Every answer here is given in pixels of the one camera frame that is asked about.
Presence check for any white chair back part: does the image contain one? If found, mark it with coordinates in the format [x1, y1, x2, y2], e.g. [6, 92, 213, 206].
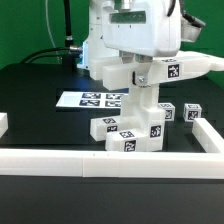
[89, 51, 224, 91]

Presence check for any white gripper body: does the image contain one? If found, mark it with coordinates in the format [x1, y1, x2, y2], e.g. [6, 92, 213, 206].
[101, 0, 181, 57]

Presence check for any white block at left edge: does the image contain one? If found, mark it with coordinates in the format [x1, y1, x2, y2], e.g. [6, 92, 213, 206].
[0, 113, 8, 135]

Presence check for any black thick cable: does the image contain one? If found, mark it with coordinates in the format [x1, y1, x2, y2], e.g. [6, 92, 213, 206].
[20, 45, 84, 64]

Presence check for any thin grey cable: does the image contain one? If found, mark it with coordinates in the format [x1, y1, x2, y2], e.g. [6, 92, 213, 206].
[45, 0, 63, 64]

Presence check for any white U-shaped fence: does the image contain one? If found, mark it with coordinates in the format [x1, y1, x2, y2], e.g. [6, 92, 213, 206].
[0, 118, 224, 179]

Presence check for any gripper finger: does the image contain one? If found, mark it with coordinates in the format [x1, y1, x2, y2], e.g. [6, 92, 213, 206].
[132, 55, 153, 86]
[119, 51, 134, 64]

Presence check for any white chair seat part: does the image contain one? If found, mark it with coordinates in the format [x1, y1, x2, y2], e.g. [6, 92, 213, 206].
[121, 84, 165, 152]

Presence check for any black vertical cable post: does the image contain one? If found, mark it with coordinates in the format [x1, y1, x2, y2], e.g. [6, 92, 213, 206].
[63, 0, 73, 67]

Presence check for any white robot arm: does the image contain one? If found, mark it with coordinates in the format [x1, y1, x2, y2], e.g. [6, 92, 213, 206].
[82, 0, 206, 86]

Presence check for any white marker sheet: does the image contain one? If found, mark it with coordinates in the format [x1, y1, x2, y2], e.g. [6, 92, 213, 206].
[56, 91, 123, 109]

